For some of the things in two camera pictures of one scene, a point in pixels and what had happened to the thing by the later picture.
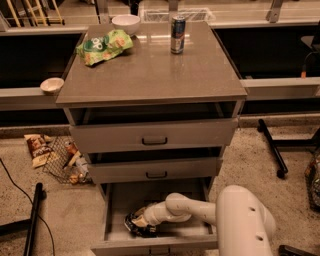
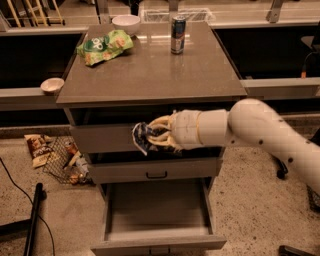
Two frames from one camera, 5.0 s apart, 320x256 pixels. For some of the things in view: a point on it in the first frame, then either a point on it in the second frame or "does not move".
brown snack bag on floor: [39, 148] does not move
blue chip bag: [137, 230] to [141, 134]
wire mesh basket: [65, 162] does not move
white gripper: [154, 214] to [185, 129]
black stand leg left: [30, 224] does not move
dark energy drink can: [178, 32] does not move
